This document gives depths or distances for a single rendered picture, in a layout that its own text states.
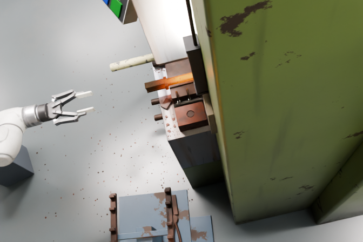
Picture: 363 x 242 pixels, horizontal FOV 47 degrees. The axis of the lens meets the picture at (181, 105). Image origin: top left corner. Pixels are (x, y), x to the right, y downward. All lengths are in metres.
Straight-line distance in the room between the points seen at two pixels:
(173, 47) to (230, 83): 0.55
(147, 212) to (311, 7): 1.38
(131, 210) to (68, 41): 1.73
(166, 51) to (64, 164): 1.70
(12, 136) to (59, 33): 1.69
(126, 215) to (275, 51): 1.30
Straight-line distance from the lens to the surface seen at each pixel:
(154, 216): 1.85
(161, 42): 1.27
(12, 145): 1.75
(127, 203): 1.89
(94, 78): 3.04
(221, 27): 0.62
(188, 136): 1.75
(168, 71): 1.78
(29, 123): 1.85
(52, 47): 3.30
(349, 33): 0.76
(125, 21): 1.99
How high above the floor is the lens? 2.54
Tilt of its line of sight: 65 degrees down
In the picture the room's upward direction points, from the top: 19 degrees counter-clockwise
